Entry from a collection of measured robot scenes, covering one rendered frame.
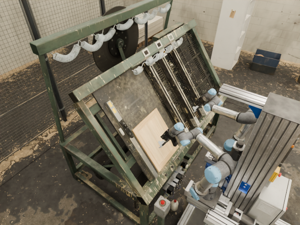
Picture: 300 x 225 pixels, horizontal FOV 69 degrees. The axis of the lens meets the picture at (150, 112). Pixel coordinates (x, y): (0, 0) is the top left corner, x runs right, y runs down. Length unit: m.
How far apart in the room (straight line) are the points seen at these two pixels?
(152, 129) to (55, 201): 1.82
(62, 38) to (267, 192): 2.19
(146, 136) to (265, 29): 5.49
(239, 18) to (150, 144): 4.09
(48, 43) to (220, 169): 1.66
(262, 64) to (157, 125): 4.36
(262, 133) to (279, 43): 5.66
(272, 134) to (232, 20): 4.37
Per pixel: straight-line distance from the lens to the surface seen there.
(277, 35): 7.15
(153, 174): 2.37
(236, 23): 5.76
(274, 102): 1.69
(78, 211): 3.36
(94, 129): 1.99
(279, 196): 2.22
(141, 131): 2.30
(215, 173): 1.59
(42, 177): 3.83
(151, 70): 2.49
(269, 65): 6.34
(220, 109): 2.17
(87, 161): 2.75
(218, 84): 3.58
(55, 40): 2.10
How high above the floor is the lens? 2.94
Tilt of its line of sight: 41 degrees down
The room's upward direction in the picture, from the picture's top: straight up
